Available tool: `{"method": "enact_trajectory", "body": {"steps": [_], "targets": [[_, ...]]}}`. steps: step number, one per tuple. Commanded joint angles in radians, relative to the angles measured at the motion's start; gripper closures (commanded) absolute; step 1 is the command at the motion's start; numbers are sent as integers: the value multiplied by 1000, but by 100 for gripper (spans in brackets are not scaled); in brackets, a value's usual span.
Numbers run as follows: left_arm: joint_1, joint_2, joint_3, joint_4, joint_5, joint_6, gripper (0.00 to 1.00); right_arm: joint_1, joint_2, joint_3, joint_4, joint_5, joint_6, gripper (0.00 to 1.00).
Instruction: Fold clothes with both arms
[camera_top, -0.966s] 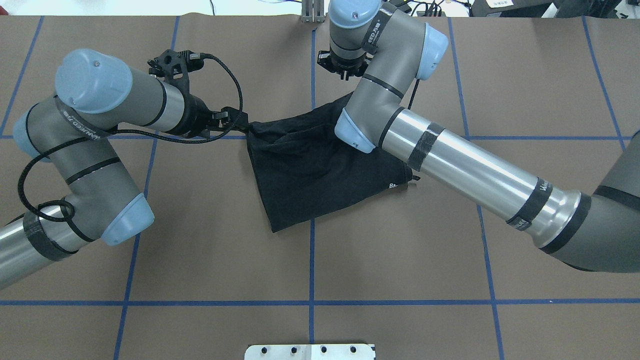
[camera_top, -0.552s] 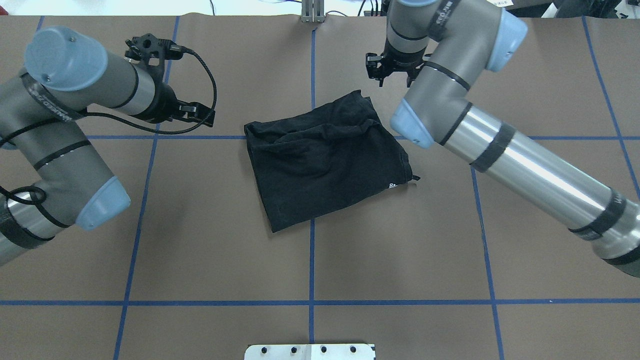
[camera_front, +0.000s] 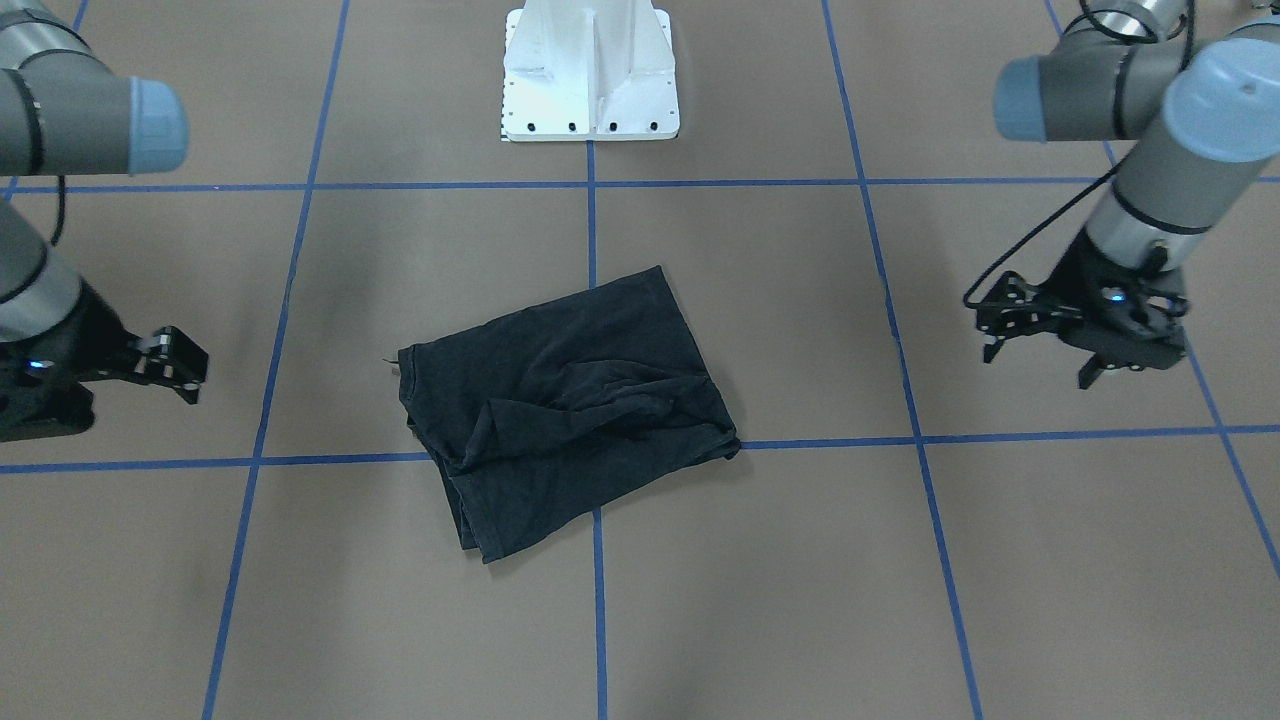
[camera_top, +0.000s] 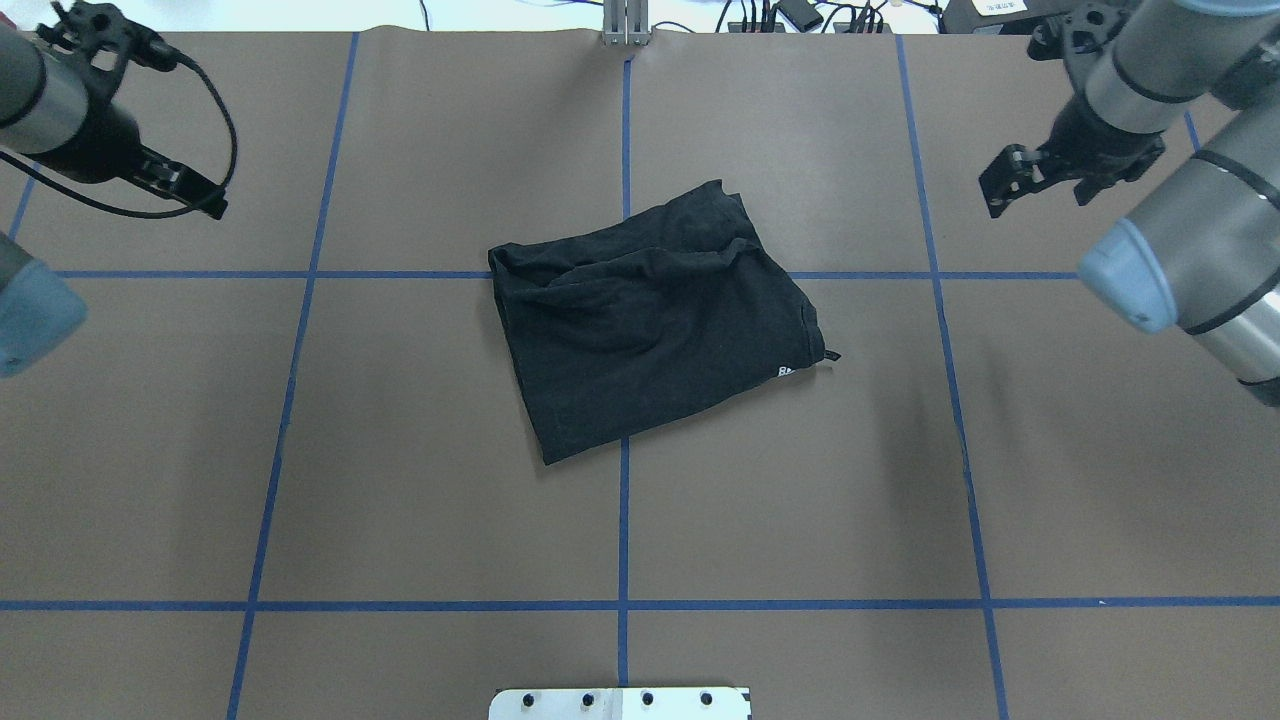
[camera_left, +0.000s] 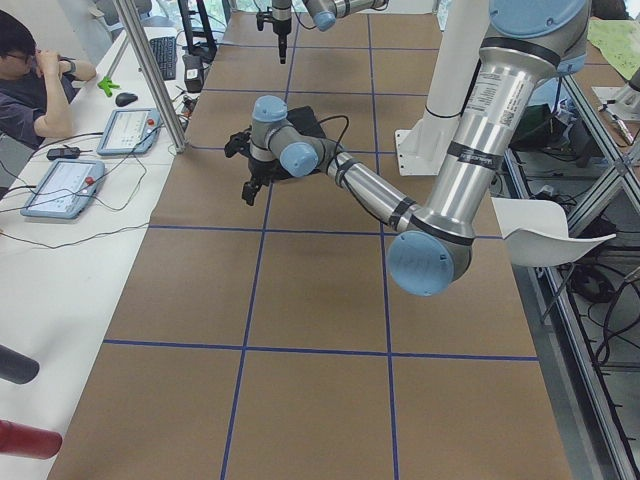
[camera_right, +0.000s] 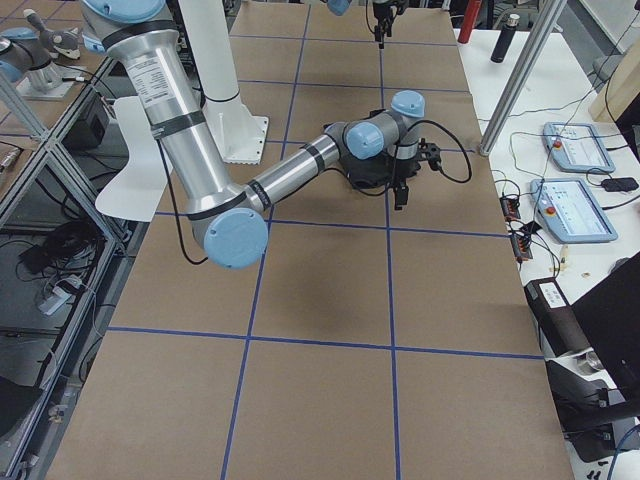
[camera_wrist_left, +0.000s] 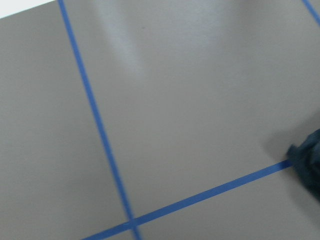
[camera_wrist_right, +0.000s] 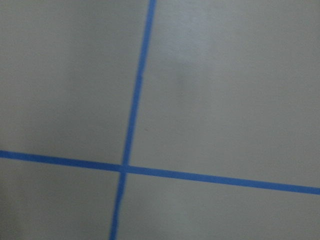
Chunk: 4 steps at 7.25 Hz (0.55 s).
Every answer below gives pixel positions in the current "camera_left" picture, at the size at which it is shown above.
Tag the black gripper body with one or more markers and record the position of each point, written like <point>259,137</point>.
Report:
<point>281,31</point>
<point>261,170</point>

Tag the black graphic t-shirt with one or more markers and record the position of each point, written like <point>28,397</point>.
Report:
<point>297,143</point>

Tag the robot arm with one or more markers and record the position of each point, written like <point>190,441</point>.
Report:
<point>323,13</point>
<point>493,55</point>

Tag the black keyboard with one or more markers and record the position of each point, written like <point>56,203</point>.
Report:
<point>165,54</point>

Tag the upper teach pendant tablet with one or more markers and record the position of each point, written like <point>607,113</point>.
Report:
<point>129,131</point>

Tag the teach pendant tablet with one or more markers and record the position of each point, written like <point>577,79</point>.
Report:
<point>65,190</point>
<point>129,131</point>

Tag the black computer mouse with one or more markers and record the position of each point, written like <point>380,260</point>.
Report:
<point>125,98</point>

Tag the green plastic toy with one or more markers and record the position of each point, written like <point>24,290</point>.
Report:
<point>108,86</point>

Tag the lower teach pendant tablet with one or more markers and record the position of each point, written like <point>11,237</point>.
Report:
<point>65,190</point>

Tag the seated person in navy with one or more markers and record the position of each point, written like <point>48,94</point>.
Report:
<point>36,86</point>

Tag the white curved plastic sheet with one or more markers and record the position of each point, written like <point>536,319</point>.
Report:
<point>537,235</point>

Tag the black cylinder bottle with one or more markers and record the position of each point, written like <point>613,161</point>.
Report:
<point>16,367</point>

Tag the red cylinder bottle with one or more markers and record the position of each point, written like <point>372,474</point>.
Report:
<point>28,441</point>

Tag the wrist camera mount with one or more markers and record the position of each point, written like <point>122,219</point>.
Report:
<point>264,17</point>
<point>239,144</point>

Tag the aluminium frame post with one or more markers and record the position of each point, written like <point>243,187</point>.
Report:
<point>129,17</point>

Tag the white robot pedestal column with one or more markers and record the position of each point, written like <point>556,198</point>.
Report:
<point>421,150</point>

